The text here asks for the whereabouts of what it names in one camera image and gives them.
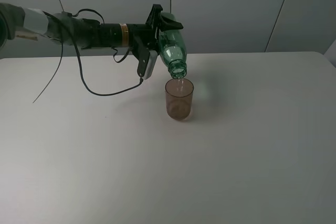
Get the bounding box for green transparent plastic bottle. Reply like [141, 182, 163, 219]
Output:
[158, 12, 187, 79]

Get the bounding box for pink translucent plastic cup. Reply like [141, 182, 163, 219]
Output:
[165, 78, 194, 121]

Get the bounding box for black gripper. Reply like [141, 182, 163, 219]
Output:
[131, 4, 183, 51]

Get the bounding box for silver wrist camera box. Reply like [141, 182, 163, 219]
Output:
[134, 37, 158, 80]

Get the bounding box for black camera cable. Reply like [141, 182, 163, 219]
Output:
[32, 8, 144, 104]

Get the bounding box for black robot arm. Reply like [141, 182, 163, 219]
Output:
[1, 3, 183, 50]

